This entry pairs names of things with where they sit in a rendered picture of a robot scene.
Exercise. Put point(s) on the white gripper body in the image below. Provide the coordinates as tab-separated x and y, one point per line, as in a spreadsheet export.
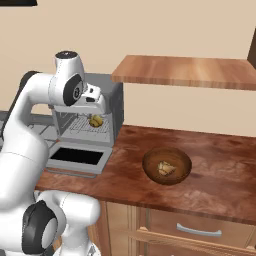
95	108

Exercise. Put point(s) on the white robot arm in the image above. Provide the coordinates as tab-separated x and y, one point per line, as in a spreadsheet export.
20	156

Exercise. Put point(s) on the yellow-brown bread roll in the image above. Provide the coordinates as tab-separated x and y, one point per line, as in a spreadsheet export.
96	121

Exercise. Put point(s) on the grey toaster oven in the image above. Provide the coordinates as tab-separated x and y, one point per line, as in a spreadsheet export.
115	100

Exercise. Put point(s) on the tan bread piece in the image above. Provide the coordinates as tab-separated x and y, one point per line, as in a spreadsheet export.
166	168

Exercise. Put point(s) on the brown wooden bowl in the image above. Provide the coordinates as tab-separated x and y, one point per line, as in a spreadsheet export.
168	181

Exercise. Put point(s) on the grey hob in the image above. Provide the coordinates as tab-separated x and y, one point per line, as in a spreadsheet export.
41	128

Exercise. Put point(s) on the narrow wooden cupboard panel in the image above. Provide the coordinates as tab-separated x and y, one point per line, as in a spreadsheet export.
118	230

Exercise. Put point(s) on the black overhead fitting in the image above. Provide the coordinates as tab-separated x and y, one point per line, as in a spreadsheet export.
16	2

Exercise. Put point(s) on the wooden drawer front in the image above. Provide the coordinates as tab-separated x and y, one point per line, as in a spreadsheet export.
166	221

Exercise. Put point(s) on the dark brown cabinet edge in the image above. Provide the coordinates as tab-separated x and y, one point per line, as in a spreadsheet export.
252	46

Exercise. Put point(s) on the wooden wall shelf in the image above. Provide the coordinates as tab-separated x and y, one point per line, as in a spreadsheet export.
186	71

